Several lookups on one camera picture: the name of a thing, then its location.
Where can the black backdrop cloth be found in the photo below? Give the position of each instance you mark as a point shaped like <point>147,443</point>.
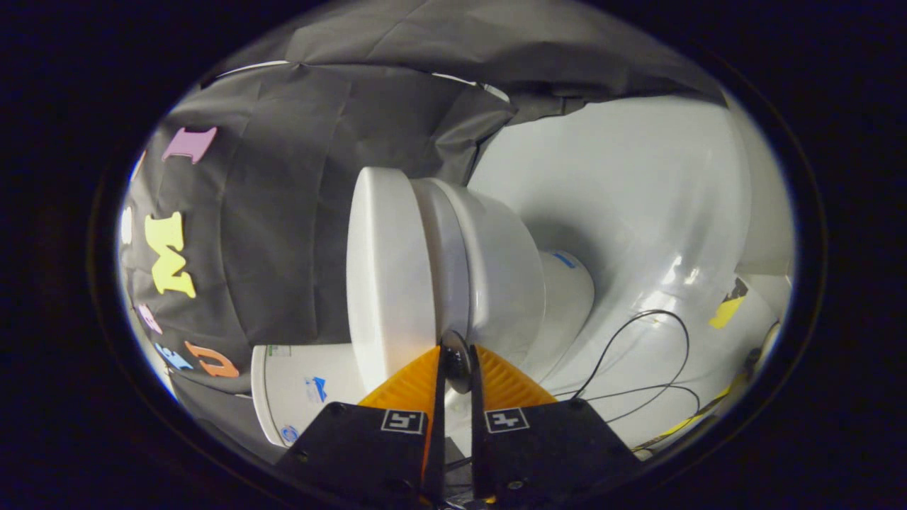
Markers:
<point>283,212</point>

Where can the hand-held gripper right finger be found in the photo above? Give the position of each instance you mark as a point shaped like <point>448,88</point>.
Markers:
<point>476,439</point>

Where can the yellow floor tape piece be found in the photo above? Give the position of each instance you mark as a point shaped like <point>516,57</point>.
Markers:
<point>726,312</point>

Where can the white toilet lid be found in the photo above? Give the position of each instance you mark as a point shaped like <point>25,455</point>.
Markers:
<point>390,269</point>

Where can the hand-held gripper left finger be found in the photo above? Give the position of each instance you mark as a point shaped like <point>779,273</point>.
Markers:
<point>439,439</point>

